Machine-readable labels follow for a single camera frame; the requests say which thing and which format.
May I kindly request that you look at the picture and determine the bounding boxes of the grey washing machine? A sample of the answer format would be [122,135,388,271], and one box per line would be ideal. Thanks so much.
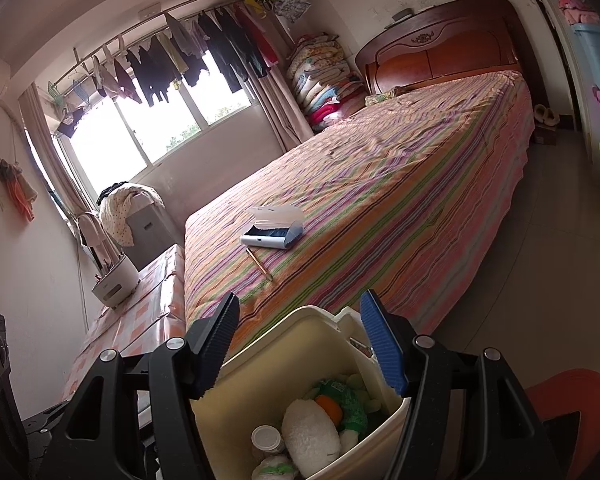
[125,200,178,271]

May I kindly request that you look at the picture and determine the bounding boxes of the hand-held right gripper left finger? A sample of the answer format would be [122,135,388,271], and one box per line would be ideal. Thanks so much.
[35,291,241,480]

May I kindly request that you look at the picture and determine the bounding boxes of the beige hanging cloth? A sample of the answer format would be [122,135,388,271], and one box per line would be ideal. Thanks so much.
[77,211,121,268]

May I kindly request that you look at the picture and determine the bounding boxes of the brown wooden headboard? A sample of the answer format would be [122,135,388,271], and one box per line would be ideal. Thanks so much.
[355,0,526,96]

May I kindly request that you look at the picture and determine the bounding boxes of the cream plastic bin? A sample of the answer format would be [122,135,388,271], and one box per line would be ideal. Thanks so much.
[190,305,413,480]

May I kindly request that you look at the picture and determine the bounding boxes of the window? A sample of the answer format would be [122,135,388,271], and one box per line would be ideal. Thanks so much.
[55,52,261,196]

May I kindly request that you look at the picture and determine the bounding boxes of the blue and white lint brush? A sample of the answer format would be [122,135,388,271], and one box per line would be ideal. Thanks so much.
[240,204,304,251]

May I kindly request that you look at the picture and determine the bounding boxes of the orange peel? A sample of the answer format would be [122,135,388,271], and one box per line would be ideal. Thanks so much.
[314,394,344,426]

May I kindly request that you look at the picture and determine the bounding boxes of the pink folded cloth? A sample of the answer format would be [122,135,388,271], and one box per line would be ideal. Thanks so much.
[559,0,600,26]

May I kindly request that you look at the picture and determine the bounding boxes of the bed with striped sheet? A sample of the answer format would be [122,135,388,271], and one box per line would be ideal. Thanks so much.
[184,70,536,341]

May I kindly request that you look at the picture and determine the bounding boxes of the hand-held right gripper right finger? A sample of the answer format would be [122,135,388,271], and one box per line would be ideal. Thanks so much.
[359,289,551,480]

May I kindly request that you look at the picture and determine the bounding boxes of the metal clothes rail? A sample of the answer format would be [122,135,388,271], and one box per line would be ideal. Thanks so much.
[47,0,261,91]

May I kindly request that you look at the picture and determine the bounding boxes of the white fluffy slipper black bow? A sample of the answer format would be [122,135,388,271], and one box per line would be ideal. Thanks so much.
[281,399,342,478]

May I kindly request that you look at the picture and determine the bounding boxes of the floral folded cloth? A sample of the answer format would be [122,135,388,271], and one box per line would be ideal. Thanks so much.
[365,87,406,107]

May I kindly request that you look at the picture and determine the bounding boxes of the printed cylindrical bottle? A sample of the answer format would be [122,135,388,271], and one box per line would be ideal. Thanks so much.
[251,425,286,461]

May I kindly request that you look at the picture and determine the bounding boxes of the white polka-dot cloth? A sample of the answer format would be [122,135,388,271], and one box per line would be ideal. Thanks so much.
[97,187,166,248]

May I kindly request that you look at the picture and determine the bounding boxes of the orange hanging cloth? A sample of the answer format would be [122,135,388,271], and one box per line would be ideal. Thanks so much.
[0,159,38,223]

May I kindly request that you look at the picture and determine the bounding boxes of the blue storage box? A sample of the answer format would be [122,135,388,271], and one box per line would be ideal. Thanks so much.
[572,22,600,96]

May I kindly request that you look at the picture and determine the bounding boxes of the dark cloth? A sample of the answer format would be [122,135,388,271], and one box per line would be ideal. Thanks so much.
[97,181,131,206]

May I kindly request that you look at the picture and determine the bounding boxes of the green plush toy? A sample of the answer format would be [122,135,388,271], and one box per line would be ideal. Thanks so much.
[312,372,381,433]

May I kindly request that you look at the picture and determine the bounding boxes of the stack of folded quilts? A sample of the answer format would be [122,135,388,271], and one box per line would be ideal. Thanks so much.
[286,33,366,133]

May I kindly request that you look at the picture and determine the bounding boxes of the beige curtain beside wall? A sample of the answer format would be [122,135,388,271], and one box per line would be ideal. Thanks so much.
[17,82,93,221]

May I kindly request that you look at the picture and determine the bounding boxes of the beige curtain beside quilts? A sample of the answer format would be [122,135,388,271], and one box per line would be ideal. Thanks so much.
[247,72,315,148]

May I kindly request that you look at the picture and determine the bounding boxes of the beige slippers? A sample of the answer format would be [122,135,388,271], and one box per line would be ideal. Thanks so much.
[534,104,561,126]

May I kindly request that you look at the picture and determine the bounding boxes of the green plastic bag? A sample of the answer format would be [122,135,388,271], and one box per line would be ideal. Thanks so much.
[252,455,301,480]

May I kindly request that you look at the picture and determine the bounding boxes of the row of hanging clothes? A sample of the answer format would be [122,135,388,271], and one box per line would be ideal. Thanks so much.
[52,0,313,138]

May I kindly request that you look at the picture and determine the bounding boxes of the white desktop pen organizer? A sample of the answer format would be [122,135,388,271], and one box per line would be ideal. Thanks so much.
[91,255,141,308]

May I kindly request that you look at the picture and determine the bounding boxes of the red plastic stool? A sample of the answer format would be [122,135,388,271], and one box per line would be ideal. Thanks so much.
[525,368,600,480]

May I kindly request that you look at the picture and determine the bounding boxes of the yellow pen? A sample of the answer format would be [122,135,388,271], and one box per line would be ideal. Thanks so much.
[245,247,273,281]

